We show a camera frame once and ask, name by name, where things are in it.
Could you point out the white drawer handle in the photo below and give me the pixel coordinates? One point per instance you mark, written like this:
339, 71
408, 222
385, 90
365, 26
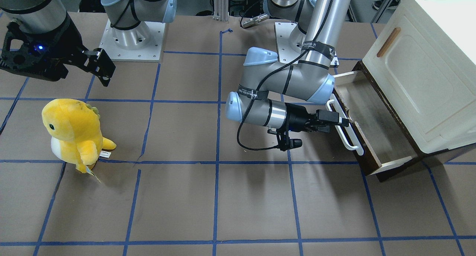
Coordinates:
347, 134

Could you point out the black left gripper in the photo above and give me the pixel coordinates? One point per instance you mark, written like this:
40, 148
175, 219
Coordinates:
296, 119

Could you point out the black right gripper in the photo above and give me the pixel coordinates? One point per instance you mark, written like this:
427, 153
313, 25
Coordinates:
64, 47

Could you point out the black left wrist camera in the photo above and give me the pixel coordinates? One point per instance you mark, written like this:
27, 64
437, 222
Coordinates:
284, 142

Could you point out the cream plastic storage box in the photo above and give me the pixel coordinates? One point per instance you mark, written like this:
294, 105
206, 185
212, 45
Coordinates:
424, 63

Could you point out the yellow plush toy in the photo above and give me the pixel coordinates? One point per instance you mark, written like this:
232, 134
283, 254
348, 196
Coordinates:
75, 132

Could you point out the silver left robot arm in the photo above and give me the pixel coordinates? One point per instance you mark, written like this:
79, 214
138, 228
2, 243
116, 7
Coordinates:
305, 76

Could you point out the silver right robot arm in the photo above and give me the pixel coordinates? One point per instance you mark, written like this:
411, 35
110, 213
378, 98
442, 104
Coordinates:
41, 16

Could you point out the aluminium frame post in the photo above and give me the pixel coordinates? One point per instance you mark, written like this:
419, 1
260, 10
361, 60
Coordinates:
221, 10

